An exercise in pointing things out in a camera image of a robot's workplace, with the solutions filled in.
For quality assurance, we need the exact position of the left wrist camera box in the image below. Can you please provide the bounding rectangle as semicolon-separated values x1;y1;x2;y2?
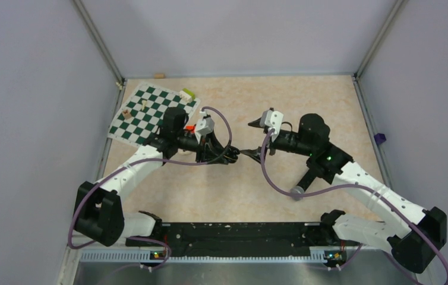
194;111;214;143

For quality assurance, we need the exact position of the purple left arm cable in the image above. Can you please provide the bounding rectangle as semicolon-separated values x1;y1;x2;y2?
67;106;233;272

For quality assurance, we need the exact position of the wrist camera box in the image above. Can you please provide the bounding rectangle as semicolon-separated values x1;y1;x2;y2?
259;109;284;132
194;111;214;143

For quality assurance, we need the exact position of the green white toy block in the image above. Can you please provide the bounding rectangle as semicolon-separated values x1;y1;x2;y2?
179;88;195;103

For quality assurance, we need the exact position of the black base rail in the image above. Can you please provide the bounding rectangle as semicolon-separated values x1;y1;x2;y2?
125;222;356;258

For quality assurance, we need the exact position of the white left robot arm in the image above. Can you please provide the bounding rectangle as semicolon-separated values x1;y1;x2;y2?
67;106;236;249

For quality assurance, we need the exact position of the wooden cork piece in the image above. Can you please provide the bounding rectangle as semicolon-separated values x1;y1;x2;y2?
154;73;166;79

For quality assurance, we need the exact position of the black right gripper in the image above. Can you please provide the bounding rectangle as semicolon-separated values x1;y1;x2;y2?
241;116;314;164

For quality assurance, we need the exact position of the small purple object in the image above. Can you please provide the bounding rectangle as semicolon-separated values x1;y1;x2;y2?
374;133;387;145

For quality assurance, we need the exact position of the small wooden cube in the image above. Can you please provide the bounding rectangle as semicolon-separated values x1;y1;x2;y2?
121;109;132;120

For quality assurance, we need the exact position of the black charging case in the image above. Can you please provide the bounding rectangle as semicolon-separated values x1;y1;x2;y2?
223;146;241;163

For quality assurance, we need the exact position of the green white chessboard mat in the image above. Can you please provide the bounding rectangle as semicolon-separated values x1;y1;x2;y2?
108;81;201;147

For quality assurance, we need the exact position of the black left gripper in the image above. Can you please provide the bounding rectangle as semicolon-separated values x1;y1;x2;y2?
176;129;230;164

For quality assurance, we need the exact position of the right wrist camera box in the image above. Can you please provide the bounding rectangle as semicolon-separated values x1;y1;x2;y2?
259;109;284;132

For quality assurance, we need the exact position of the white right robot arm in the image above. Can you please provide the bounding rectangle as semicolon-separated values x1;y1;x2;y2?
244;110;447;274

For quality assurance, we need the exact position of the black microphone grey head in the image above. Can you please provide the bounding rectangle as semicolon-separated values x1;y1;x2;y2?
290;170;317;201

